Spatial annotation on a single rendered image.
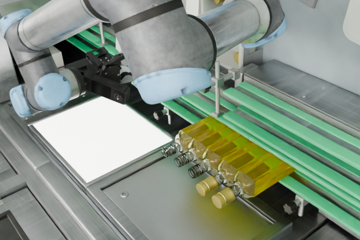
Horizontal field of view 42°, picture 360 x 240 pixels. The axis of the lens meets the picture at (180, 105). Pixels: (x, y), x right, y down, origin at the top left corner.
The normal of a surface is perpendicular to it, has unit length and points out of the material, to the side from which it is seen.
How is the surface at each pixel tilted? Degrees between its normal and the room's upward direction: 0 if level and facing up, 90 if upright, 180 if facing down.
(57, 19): 14
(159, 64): 48
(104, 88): 32
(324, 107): 90
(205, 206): 90
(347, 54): 0
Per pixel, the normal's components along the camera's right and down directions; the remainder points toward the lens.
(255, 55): 0.61, 0.39
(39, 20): -0.72, 0.14
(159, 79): -0.19, 0.29
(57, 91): 0.51, -0.05
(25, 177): -0.05, -0.85
